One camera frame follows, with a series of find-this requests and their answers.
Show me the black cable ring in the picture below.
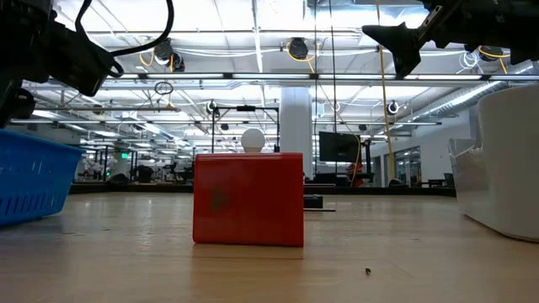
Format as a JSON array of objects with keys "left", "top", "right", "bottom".
[{"left": 153, "top": 80, "right": 174, "bottom": 96}]

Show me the red plug charger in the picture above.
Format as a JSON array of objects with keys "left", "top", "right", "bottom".
[{"left": 192, "top": 151, "right": 305, "bottom": 248}]

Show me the orange red object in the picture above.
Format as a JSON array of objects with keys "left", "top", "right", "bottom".
[{"left": 345, "top": 162, "right": 364, "bottom": 189}]

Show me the white bulb brass lamp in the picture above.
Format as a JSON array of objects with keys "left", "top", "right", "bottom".
[{"left": 240, "top": 128, "right": 266, "bottom": 154}]

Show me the long ceiling light rail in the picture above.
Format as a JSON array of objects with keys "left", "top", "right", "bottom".
[{"left": 0, "top": 72, "right": 539, "bottom": 82}]

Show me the yellow hanging cable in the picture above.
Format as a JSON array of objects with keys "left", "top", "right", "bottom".
[{"left": 376, "top": 0, "right": 397, "bottom": 182}]

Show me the white square column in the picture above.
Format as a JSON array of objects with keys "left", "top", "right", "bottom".
[{"left": 280, "top": 86, "right": 313, "bottom": 180}]

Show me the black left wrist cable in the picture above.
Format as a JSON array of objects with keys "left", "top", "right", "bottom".
[{"left": 74, "top": 0, "right": 175, "bottom": 79}]

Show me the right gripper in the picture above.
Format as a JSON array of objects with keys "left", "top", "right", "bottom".
[{"left": 360, "top": 0, "right": 539, "bottom": 80}]

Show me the black aluminium table frame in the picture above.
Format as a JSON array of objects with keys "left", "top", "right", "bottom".
[{"left": 69, "top": 181, "right": 456, "bottom": 197}]

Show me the light grey plastic bin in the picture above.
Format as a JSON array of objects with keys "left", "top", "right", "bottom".
[{"left": 446, "top": 82, "right": 539, "bottom": 244}]

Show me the black screen on stand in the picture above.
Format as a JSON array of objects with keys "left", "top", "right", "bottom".
[{"left": 318, "top": 130, "right": 363, "bottom": 163}]

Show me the blue plastic basket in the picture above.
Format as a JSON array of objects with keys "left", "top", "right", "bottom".
[{"left": 0, "top": 128, "right": 87, "bottom": 228}]

